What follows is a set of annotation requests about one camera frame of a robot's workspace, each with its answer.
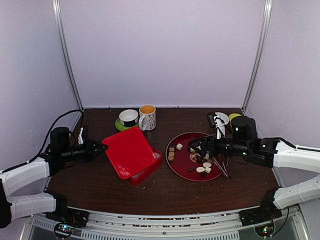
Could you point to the dark chocolate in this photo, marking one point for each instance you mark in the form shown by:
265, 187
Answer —
203, 174
191, 169

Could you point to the white square chocolate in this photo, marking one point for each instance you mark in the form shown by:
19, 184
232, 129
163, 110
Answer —
179, 146

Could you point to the green saucer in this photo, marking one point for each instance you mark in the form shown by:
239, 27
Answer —
121, 127

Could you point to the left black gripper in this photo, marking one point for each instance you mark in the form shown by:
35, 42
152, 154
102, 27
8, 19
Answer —
90, 153

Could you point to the red chocolate box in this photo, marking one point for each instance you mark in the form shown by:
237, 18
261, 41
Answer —
138, 178

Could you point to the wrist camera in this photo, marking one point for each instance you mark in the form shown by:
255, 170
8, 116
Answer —
83, 134
218, 123

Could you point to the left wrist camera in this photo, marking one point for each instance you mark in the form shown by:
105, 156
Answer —
83, 134

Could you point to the metal tongs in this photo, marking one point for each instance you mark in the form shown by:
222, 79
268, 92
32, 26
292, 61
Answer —
222, 161

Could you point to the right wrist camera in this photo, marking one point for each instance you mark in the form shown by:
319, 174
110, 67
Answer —
218, 123

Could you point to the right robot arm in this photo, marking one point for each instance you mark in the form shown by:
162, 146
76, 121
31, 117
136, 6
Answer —
270, 152

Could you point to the white and dark cup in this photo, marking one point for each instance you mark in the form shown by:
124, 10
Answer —
128, 117

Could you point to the lime green bowl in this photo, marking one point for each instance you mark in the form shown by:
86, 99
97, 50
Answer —
234, 115

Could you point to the white oval chocolate lower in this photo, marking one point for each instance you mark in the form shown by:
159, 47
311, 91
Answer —
200, 169

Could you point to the dark chocolate bottom left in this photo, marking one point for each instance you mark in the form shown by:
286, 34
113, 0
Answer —
191, 169

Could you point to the metal base rail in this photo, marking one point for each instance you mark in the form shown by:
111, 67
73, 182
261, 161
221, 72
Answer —
225, 225

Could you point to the round red tray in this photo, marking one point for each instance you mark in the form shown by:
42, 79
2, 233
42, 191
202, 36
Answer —
182, 160

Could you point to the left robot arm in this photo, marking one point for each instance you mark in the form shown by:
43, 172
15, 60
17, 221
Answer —
47, 164

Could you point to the tan square chocolate lower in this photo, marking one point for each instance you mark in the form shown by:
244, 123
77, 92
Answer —
171, 156

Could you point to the red box lid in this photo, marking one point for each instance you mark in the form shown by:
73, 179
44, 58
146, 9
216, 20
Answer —
129, 152

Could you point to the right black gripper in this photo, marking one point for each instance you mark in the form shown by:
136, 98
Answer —
212, 140

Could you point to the white paper liner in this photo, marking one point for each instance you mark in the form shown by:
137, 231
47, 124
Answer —
157, 155

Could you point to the white patterned mug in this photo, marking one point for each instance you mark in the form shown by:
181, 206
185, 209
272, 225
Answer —
147, 118

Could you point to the light blue bowl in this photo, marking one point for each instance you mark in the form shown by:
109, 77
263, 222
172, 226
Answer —
223, 116

